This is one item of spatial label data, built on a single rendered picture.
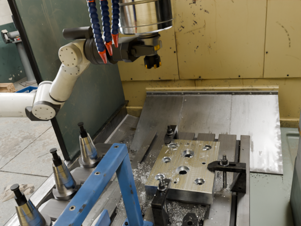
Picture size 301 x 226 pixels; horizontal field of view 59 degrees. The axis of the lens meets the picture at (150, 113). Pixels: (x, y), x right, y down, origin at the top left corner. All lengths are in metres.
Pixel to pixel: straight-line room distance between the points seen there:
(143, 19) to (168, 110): 1.23
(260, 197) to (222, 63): 0.85
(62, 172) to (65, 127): 0.86
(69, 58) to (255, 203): 1.04
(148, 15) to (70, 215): 0.47
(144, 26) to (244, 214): 0.66
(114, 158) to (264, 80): 1.32
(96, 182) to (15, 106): 0.51
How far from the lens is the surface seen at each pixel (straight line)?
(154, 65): 0.74
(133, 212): 0.87
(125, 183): 0.79
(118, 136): 1.88
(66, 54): 0.82
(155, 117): 1.82
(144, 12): 0.65
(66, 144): 1.48
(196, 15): 1.73
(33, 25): 1.33
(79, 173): 0.69
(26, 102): 1.03
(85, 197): 0.60
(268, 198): 1.43
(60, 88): 0.94
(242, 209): 0.98
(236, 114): 1.75
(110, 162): 0.68
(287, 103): 1.90
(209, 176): 0.95
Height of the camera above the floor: 1.62
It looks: 27 degrees down
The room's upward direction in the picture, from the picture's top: 9 degrees counter-clockwise
